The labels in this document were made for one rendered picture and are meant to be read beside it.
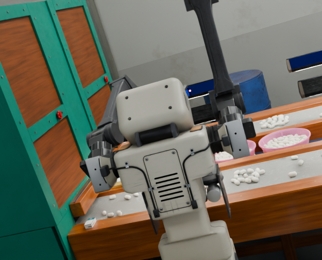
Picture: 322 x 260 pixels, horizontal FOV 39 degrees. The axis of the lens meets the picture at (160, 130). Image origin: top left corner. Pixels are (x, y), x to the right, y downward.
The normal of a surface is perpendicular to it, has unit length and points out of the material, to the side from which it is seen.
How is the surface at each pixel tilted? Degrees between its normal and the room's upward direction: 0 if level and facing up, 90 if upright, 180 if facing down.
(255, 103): 90
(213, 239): 82
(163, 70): 90
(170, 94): 48
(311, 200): 90
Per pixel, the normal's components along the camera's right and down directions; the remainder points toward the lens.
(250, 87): 0.39, 0.13
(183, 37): -0.11, 0.29
